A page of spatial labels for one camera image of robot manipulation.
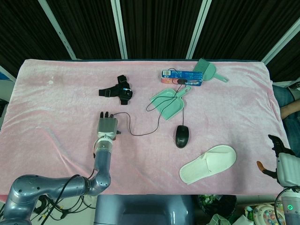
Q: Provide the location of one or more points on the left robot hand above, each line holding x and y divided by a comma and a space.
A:
107, 126

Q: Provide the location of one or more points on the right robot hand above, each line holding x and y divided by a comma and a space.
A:
284, 164

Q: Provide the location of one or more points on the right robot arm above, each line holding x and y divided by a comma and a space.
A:
290, 206

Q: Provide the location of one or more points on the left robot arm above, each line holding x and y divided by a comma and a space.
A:
58, 185

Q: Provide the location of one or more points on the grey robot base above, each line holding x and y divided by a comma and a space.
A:
144, 209

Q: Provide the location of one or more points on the black computer mouse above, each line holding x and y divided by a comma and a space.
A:
182, 136

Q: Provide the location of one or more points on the black wrist brace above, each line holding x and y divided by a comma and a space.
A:
117, 90

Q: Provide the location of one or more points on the pink table cloth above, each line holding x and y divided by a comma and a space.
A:
70, 117

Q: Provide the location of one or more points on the colourful toy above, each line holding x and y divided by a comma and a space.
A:
264, 214

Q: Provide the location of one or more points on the person in jeans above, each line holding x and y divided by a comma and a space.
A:
287, 100

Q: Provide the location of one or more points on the green dustpan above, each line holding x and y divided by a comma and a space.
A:
169, 102

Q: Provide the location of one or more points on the white slipper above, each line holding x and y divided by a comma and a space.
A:
208, 167

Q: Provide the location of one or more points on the blue toothpaste box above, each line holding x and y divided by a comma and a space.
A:
181, 77

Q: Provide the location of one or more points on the green hand brush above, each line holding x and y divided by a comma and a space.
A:
207, 70

